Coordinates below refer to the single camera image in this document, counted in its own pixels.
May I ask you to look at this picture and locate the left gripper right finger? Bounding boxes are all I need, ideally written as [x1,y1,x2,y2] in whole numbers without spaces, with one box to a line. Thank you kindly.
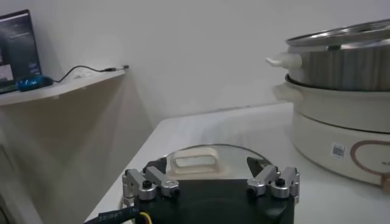
[246,156,301,200]

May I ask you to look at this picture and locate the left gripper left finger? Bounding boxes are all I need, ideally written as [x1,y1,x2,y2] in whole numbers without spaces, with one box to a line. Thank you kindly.
[121,156,180,201]

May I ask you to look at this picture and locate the glass lid with cream handle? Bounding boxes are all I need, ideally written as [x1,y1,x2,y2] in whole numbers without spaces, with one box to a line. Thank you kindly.
[120,143,274,214]

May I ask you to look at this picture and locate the steel perforated steamer basket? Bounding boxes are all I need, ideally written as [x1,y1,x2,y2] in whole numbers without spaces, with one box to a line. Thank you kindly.
[264,18,390,92]

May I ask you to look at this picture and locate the cream electric cooker pot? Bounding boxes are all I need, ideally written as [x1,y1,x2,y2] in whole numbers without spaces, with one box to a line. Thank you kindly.
[272,82,390,195]

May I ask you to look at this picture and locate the white side table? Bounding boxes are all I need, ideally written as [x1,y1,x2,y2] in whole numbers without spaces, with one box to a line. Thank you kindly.
[0,68,127,107]

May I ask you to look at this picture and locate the blue computer mouse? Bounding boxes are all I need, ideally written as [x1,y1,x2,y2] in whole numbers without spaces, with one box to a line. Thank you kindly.
[15,75,55,93]

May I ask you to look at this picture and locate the dark laptop screen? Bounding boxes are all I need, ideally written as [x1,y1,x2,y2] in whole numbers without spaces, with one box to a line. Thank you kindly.
[0,9,43,94]

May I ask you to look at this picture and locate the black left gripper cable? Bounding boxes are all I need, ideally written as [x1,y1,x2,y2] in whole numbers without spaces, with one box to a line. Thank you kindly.
[83,206,153,224]

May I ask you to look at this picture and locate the thin black desk cable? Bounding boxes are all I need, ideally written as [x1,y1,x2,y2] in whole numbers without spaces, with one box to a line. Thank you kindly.
[53,65,118,83]

